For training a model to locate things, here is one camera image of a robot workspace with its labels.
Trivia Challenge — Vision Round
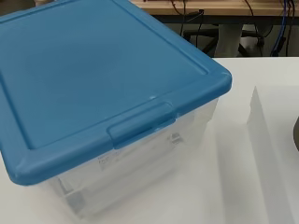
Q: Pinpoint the clear plastic box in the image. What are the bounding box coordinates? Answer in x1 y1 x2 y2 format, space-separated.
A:
46 97 219 224

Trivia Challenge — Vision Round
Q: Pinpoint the blue plastic lid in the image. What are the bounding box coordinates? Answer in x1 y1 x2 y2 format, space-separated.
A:
0 0 234 187

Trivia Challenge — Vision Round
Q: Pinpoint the white desk leg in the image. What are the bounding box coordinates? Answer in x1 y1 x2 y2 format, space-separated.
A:
214 23 244 59

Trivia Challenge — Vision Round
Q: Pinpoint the wooden desk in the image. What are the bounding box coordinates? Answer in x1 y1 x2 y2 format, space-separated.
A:
130 0 299 26

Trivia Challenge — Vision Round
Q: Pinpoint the brown round tub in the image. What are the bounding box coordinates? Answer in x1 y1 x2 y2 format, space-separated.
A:
292 115 299 153

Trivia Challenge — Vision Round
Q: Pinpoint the blue cable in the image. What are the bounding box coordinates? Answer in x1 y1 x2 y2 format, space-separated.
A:
269 0 295 58

